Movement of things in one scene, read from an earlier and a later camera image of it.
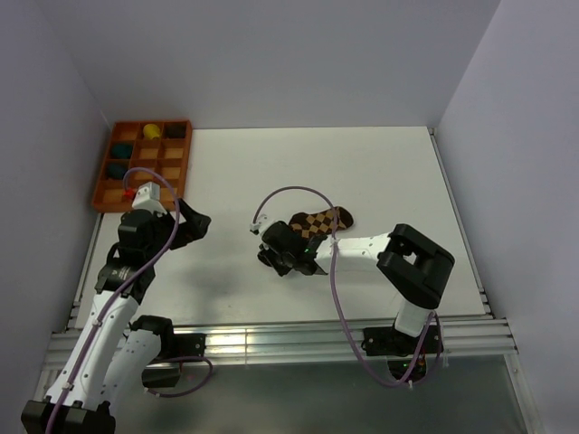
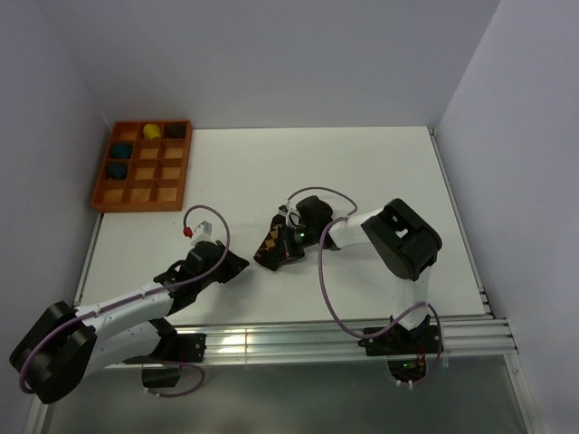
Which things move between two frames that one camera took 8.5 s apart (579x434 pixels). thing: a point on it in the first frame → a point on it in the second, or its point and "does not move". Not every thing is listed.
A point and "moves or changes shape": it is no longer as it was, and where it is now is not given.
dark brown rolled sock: [175, 130] does not move
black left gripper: [192, 230] → [233, 263]
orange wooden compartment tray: [143, 152] does not move
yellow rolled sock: [151, 131] does not move
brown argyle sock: [322, 222] moves or changes shape
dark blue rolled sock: [117, 170] does not move
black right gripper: [268, 252] → [293, 251]
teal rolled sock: [121, 150] does not move
